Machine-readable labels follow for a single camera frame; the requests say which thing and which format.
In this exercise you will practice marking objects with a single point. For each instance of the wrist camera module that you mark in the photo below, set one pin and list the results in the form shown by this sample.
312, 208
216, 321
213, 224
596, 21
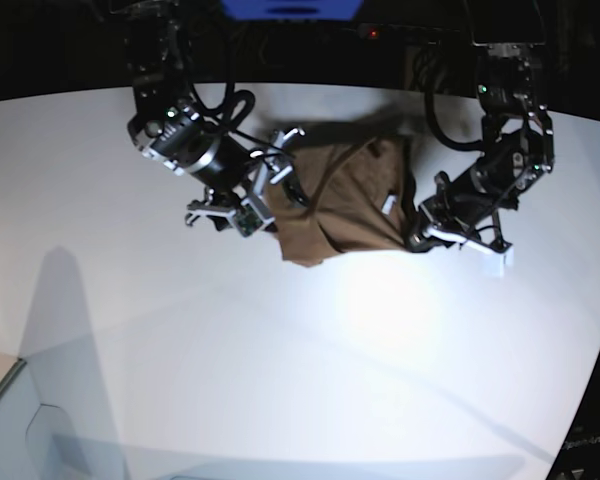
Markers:
251, 216
496, 265

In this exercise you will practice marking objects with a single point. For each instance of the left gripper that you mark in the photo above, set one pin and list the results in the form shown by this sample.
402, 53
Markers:
438, 225

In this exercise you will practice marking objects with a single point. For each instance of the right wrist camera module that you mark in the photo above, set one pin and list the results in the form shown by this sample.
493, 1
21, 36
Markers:
251, 216

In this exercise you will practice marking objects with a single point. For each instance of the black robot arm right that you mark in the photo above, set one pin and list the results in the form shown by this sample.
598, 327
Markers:
175, 128

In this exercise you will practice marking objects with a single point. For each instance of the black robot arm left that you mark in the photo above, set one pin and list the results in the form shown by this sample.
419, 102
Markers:
517, 144

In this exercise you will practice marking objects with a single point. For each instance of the blue plastic bin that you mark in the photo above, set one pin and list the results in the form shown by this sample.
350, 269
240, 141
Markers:
338, 10

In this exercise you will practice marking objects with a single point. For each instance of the black power strip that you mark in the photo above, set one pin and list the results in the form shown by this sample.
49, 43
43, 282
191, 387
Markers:
392, 32

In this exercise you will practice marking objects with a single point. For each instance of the brown t-shirt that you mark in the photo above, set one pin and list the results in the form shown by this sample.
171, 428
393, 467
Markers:
360, 199

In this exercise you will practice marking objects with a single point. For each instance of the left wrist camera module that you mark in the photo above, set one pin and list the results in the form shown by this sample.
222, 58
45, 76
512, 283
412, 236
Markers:
496, 265

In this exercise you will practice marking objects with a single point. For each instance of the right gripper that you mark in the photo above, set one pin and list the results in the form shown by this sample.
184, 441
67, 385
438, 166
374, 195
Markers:
227, 182

